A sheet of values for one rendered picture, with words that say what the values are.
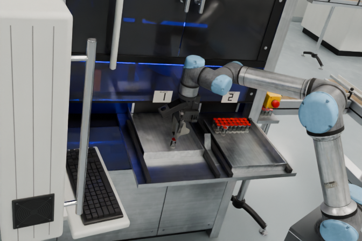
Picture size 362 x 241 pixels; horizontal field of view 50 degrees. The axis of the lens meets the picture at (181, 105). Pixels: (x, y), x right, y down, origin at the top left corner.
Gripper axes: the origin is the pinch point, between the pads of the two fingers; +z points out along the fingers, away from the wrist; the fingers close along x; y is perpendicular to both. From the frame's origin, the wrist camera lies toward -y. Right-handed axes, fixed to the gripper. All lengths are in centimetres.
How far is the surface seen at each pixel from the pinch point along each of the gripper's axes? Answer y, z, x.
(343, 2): 324, 4, 288
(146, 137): -9.3, 6.5, 7.5
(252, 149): 37.7, 6.7, -3.6
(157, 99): -3.0, -5.7, 19.2
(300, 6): 407, 63, 480
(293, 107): 81, 5, 30
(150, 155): -11.0, 4.7, -6.6
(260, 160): 38.1, 6.7, -11.2
